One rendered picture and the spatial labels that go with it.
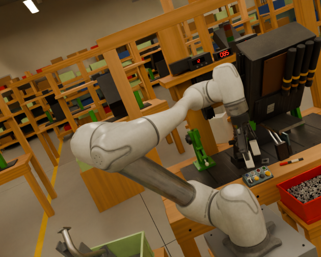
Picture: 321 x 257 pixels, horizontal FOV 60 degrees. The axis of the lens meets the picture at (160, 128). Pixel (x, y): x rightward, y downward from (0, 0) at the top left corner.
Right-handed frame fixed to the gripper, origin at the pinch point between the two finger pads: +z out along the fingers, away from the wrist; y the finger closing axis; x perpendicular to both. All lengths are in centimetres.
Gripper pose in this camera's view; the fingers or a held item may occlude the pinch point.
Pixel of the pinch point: (253, 158)
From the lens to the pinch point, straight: 125.1
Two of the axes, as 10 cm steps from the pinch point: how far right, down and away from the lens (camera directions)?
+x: 8.1, -2.3, -5.4
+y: -4.7, 2.9, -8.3
